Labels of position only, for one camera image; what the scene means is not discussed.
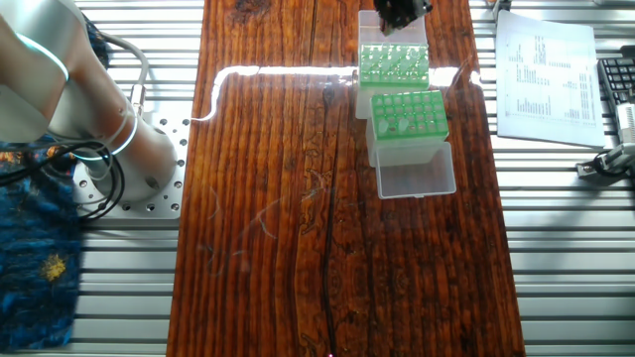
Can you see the silver camera on stand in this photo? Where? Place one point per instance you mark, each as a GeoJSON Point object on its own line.
{"type": "Point", "coordinates": [626, 121]}

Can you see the aluminium camera bracket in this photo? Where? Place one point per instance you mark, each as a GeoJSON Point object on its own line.
{"type": "Point", "coordinates": [620, 156]}

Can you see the brown wooden board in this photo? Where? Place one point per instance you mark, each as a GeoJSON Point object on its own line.
{"type": "Point", "coordinates": [297, 248]}

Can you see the blue starry painted cloth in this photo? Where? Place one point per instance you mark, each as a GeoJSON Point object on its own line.
{"type": "Point", "coordinates": [35, 277]}

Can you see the printed white paper sheet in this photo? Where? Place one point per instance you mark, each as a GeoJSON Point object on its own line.
{"type": "Point", "coordinates": [546, 129]}

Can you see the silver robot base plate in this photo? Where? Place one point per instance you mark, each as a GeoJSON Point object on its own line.
{"type": "Point", "coordinates": [173, 203]}

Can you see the clear box with green rack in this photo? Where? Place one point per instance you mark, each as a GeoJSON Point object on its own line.
{"type": "Point", "coordinates": [366, 30]}
{"type": "Point", "coordinates": [417, 173]}

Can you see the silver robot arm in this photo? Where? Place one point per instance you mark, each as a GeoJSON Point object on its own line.
{"type": "Point", "coordinates": [59, 74]}

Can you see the black keyboard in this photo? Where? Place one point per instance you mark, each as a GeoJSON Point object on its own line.
{"type": "Point", "coordinates": [617, 79]}

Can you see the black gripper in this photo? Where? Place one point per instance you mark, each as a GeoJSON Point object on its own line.
{"type": "Point", "coordinates": [402, 7]}

